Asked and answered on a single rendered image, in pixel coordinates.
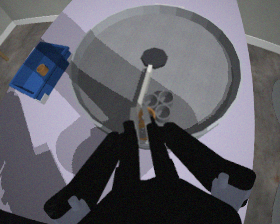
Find bronze ring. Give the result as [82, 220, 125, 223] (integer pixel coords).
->
[138, 107, 155, 123]
[139, 123, 147, 140]
[37, 64, 49, 76]

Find grey round turning table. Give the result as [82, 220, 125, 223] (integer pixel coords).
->
[69, 3, 243, 139]

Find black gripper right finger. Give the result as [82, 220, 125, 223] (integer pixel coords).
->
[142, 105, 256, 224]

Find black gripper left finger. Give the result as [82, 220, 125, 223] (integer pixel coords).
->
[44, 107, 140, 224]

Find grey metal ring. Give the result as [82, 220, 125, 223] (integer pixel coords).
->
[143, 93, 159, 111]
[155, 104, 172, 124]
[158, 90, 175, 108]

